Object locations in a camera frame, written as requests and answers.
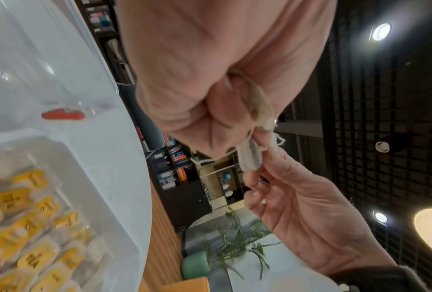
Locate person's right hand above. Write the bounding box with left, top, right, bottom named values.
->
left=242, top=129, right=400, bottom=276

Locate person's left hand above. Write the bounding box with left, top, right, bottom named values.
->
left=116, top=0, right=338, bottom=158

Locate white tea bag with string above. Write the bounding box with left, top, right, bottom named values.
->
left=190, top=82, right=286, bottom=173

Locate person's right forearm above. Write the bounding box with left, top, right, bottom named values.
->
left=329, top=265, right=432, bottom=292

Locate round recessed ceiling light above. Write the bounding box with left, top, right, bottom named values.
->
left=373, top=210, right=389, bottom=227
left=371, top=22, right=393, bottom=42

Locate green fern plant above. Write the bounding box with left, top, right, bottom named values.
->
left=196, top=206, right=283, bottom=281

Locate light wooden cabinet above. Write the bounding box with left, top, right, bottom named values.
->
left=197, top=152, right=246, bottom=209

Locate green plant pot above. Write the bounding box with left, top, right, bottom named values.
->
left=181, top=251, right=211, bottom=280

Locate dark bookshelf with books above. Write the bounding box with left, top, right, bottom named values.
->
left=74, top=0, right=216, bottom=229

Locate wooden slatted counter panel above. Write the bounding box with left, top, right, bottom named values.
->
left=138, top=177, right=185, bottom=292

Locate red lid clip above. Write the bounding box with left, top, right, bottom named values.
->
left=41, top=107, right=85, bottom=121

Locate clear plastic container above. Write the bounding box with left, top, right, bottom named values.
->
left=0, top=127, right=154, bottom=292

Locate clear plastic lid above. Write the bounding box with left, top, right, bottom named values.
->
left=0, top=0, right=120, bottom=138

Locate pile of yellow-tagged tea bags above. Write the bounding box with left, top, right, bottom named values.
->
left=0, top=159, right=110, bottom=292

